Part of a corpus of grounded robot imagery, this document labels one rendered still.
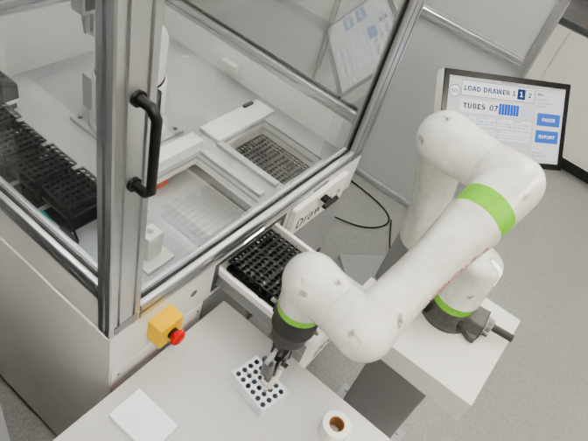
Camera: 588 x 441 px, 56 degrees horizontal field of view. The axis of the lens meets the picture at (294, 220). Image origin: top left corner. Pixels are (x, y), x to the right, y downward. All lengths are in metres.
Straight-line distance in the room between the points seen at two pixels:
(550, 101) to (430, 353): 1.08
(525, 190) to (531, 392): 1.81
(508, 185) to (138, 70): 0.68
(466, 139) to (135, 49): 0.67
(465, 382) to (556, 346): 1.58
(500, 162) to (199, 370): 0.84
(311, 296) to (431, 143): 0.41
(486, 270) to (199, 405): 0.77
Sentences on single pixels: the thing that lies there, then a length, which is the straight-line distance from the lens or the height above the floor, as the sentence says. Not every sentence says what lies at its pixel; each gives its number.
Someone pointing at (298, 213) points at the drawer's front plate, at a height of 0.91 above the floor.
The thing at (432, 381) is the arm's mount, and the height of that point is 0.82.
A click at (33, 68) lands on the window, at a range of 0.98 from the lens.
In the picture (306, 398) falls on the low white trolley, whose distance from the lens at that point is 1.44.
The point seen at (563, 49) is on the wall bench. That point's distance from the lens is 4.05.
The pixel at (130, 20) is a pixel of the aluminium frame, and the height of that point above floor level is 1.65.
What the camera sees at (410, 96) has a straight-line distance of 3.01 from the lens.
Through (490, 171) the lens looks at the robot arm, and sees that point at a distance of 1.13.
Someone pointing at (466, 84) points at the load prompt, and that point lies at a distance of 2.02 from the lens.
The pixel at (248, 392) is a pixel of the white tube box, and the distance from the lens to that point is 1.37.
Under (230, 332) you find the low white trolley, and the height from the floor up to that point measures 0.76.
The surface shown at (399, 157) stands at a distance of 3.17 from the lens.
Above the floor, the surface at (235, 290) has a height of 0.87.
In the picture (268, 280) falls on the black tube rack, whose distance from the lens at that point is 1.43.
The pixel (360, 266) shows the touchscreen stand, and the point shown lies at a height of 0.04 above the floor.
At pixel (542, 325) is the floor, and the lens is 3.13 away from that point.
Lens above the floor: 2.00
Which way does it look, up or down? 43 degrees down
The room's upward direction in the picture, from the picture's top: 19 degrees clockwise
